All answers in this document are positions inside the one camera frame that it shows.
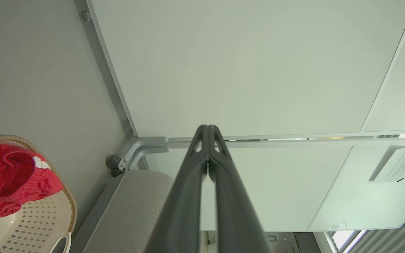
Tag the cream laundry basket brown rim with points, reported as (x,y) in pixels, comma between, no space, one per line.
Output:
(40,218)

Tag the grey window blinds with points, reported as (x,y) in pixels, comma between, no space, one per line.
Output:
(392,239)

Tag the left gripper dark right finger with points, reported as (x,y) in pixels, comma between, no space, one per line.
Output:
(232,203)

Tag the grey fabric sofa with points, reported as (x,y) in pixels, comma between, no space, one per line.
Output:
(132,211)

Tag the red mesh shorts white stripes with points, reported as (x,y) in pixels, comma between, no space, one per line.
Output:
(5,175)

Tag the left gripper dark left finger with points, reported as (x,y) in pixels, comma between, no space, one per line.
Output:
(185,196)

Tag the white paper notice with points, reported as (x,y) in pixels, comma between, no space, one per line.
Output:
(397,163)

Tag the grey metal partition foot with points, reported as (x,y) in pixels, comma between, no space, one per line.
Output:
(142,144)

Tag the black caster wheel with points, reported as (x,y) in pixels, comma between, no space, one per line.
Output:
(113,162)

